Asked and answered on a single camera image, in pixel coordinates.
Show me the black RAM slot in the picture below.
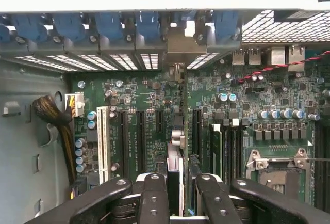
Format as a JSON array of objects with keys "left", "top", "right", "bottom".
[
  {"left": 223, "top": 125, "right": 233, "bottom": 183},
  {"left": 233, "top": 125, "right": 243, "bottom": 181}
]

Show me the long black expansion slot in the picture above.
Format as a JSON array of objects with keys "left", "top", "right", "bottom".
[
  {"left": 191, "top": 108, "right": 203, "bottom": 159},
  {"left": 136, "top": 109, "right": 147, "bottom": 181},
  {"left": 119, "top": 109, "right": 130, "bottom": 183}
]

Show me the metal CPU socket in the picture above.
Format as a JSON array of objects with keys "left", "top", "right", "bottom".
[{"left": 245, "top": 147, "right": 315, "bottom": 202}]

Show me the white PCI expansion slot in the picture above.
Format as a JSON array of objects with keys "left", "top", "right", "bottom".
[{"left": 96, "top": 105, "right": 111, "bottom": 186}]

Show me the short black expansion slot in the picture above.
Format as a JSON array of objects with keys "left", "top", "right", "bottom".
[{"left": 155, "top": 109, "right": 164, "bottom": 132}]

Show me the CPU socket locking lever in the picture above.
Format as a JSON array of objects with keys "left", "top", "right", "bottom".
[{"left": 292, "top": 156, "right": 330, "bottom": 162}]

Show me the green motherboard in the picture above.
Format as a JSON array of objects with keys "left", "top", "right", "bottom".
[{"left": 69, "top": 45, "right": 330, "bottom": 209}]

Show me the black RAM slot bank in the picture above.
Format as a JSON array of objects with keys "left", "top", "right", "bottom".
[{"left": 315, "top": 122, "right": 330, "bottom": 207}]

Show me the white power connector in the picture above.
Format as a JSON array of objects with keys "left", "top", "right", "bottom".
[{"left": 64, "top": 92, "right": 86, "bottom": 118}]

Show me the metal USB port block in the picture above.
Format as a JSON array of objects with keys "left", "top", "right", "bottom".
[{"left": 232, "top": 47, "right": 261, "bottom": 66}]

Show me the grey metal PC case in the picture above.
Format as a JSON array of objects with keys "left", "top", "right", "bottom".
[{"left": 0, "top": 8, "right": 330, "bottom": 224}]

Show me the metal ethernet port block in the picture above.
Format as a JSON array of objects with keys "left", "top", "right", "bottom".
[{"left": 270, "top": 44, "right": 306, "bottom": 72}]

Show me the blue card retention clip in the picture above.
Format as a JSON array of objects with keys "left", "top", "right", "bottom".
[
  {"left": 11, "top": 14, "right": 49, "bottom": 44},
  {"left": 135, "top": 10, "right": 161, "bottom": 39},
  {"left": 93, "top": 11, "right": 124, "bottom": 42},
  {"left": 0, "top": 23, "right": 11, "bottom": 43},
  {"left": 52, "top": 13, "right": 86, "bottom": 43},
  {"left": 212, "top": 10, "right": 242, "bottom": 41}
]

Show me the braided power cable bundle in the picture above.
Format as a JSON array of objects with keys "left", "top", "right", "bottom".
[{"left": 32, "top": 94, "right": 78, "bottom": 185}]

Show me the red black twisted wire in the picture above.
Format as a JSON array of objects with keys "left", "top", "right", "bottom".
[{"left": 236, "top": 50, "right": 330, "bottom": 84}]

